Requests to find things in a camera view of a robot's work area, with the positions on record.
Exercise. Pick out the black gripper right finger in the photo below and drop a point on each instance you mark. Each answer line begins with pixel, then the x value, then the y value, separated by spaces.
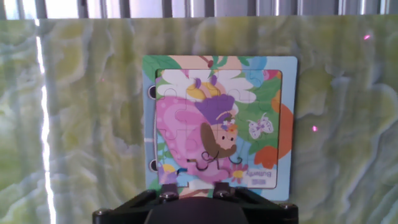
pixel 267 210

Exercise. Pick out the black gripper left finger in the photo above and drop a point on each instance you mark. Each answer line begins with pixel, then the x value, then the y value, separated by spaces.
pixel 124 210

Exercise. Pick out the pink blue white puzzle piece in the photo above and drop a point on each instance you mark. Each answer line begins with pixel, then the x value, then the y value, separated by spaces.
pixel 205 174

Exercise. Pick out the butterfly girl puzzle board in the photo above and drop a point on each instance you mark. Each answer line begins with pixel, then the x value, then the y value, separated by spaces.
pixel 217 124

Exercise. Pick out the green marble pattern mat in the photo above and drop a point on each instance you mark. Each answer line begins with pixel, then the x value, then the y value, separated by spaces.
pixel 77 124

